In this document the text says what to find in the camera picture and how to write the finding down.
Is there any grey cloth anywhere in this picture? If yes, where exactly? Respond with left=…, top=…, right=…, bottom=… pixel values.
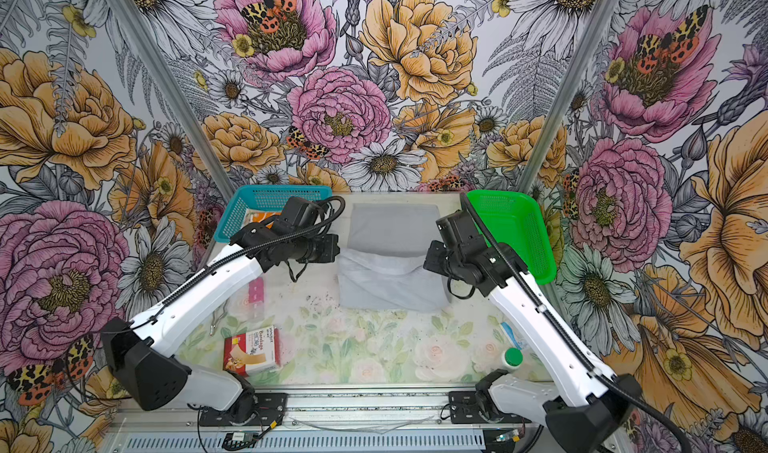
left=336, top=203, right=449, bottom=313

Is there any orange white towel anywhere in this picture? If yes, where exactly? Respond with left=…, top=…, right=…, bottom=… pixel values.
left=242, top=209, right=279, bottom=226

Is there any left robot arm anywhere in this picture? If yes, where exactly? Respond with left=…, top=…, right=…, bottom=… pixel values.
left=100, top=196, right=345, bottom=424

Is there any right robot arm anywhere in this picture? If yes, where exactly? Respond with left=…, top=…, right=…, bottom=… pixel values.
left=424, top=190, right=692, bottom=452

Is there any green plastic basket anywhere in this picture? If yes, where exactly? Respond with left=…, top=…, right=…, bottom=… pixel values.
left=467, top=190, right=557, bottom=285

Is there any teal plastic basket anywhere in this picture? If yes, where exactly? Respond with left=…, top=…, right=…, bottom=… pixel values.
left=214, top=185, right=332, bottom=243

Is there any pink small eraser block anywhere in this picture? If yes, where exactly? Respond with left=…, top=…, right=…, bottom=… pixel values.
left=247, top=277, right=265, bottom=305

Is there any bandage box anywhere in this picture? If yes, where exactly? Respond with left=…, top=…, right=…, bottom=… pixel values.
left=223, top=325, right=281, bottom=377

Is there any small green circuit board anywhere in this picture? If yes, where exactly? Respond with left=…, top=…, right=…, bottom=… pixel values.
left=222, top=432, right=256, bottom=450

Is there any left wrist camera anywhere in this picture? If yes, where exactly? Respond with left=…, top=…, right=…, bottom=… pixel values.
left=278, top=196, right=322, bottom=231

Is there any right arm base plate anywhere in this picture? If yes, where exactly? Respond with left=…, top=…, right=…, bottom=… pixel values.
left=442, top=390, right=528, bottom=425

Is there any aluminium front rail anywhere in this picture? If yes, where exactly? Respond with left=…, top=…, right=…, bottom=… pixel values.
left=109, top=383, right=475, bottom=434

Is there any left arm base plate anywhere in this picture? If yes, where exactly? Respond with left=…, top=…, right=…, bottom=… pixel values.
left=199, top=392, right=288, bottom=427

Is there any left aluminium frame post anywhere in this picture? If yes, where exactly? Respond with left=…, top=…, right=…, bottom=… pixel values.
left=106, top=0, right=235, bottom=201

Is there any aluminium frame post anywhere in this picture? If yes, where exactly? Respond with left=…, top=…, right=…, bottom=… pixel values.
left=106, top=0, right=235, bottom=201
left=515, top=0, right=620, bottom=193

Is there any right aluminium frame post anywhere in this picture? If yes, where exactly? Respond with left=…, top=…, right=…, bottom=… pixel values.
left=515, top=0, right=620, bottom=193

